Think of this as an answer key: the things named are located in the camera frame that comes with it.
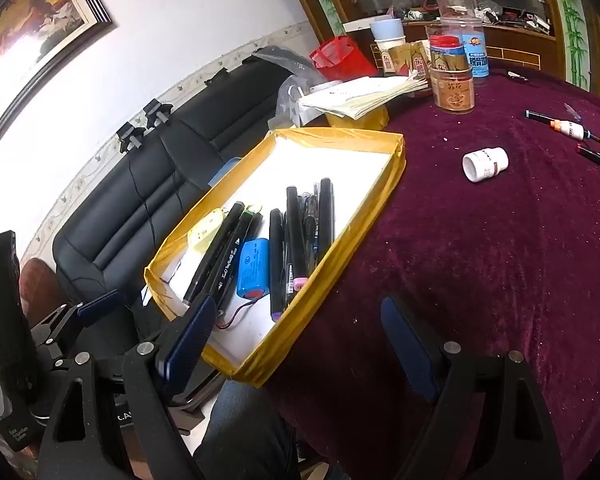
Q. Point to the red bucket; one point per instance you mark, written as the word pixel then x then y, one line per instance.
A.
pixel 340 57

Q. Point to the framed painting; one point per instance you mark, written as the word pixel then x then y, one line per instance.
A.
pixel 25 25

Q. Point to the clear jar brown label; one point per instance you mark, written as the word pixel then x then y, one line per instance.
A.
pixel 452 92

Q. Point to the black leather sofa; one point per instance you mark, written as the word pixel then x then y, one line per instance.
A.
pixel 130 210

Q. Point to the blue cloth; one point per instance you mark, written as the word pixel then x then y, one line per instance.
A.
pixel 226 170

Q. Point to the blue battery pack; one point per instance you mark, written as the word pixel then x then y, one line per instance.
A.
pixel 252 265

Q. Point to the maroon velvet tablecloth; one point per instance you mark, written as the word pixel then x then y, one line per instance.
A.
pixel 480 260

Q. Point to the clear jar blue label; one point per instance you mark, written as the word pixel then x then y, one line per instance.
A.
pixel 476 52

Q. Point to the black wall bracket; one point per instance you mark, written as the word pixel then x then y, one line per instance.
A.
pixel 131 137
pixel 157 114

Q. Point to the short black pen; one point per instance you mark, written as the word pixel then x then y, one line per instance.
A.
pixel 540 115

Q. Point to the person's jeans leg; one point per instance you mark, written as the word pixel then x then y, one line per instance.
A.
pixel 245 435

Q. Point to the clear plastic bag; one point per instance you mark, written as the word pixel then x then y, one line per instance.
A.
pixel 282 95

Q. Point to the clear jar red lid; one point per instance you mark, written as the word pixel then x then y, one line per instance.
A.
pixel 452 7

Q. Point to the brown wooden stool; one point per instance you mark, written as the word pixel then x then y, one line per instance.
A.
pixel 40 285

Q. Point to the small jar red lid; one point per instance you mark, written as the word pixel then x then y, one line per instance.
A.
pixel 447 52

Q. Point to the plain black marker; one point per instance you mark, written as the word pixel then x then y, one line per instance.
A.
pixel 326 210

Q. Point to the yellow printed card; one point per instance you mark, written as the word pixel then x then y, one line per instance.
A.
pixel 205 232

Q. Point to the black marker purple end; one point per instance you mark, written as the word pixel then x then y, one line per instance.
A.
pixel 276 260

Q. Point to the black marker white print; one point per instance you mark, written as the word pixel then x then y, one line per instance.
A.
pixel 220 255

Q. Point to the yellow taped cardboard box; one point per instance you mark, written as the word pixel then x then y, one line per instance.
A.
pixel 330 175

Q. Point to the clear ballpoint pen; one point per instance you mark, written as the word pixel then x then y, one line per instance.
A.
pixel 311 225

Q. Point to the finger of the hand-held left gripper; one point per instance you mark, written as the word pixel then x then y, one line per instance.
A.
pixel 100 302

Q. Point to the white orange tube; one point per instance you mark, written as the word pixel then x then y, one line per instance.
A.
pixel 570 129

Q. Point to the tan paper packets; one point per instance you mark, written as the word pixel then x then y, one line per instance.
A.
pixel 405 57

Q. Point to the stack of white papers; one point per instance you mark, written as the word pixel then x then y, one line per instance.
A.
pixel 360 95

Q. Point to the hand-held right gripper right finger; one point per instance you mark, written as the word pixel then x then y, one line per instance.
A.
pixel 410 355

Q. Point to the wooden glass cabinet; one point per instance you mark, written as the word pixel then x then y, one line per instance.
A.
pixel 520 45

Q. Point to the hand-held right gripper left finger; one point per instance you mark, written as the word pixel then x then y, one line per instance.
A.
pixel 190 340

